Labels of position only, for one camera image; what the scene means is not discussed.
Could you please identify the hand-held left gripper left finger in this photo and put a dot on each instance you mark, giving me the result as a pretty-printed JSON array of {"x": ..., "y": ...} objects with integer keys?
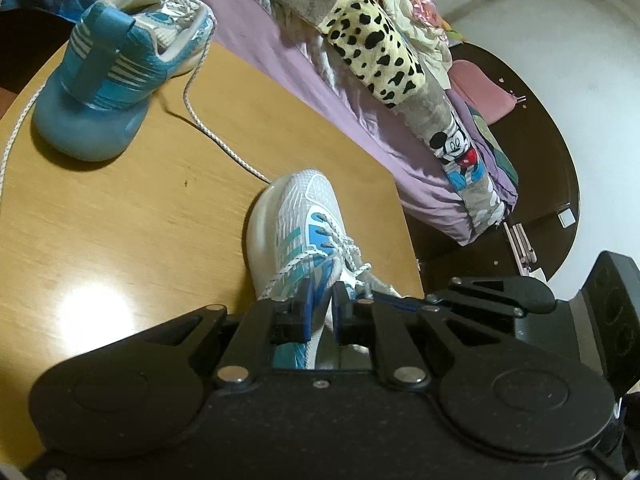
[{"x": 306, "y": 317}]

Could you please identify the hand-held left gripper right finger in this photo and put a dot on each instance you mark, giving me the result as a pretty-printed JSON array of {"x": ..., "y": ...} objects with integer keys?
[{"x": 338, "y": 317}]

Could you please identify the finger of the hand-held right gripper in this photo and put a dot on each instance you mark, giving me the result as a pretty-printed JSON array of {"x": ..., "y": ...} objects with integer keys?
[{"x": 480, "y": 295}]

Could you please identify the white speckled shoelace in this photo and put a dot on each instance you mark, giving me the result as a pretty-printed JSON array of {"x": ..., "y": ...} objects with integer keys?
[{"x": 345, "y": 247}]

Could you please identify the white and blue sneaker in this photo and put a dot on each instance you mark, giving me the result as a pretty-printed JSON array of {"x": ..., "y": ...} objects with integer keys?
[
  {"x": 90, "y": 120},
  {"x": 290, "y": 200}
]

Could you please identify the white folding stand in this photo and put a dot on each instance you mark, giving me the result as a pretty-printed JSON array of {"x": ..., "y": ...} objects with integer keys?
[{"x": 520, "y": 255}]

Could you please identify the dark wooden bed headboard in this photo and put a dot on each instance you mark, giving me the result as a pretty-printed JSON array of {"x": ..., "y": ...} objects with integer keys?
[{"x": 540, "y": 160}]

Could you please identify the pink pillow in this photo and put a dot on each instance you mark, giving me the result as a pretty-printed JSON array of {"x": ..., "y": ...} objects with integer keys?
[{"x": 480, "y": 90}]

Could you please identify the pile of folded clothes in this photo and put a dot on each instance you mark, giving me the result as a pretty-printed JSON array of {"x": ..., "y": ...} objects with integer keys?
[{"x": 435, "y": 55}]

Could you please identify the grey cartoon printed blanket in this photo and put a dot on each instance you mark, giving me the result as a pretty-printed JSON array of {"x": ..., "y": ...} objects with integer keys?
[{"x": 380, "y": 45}]

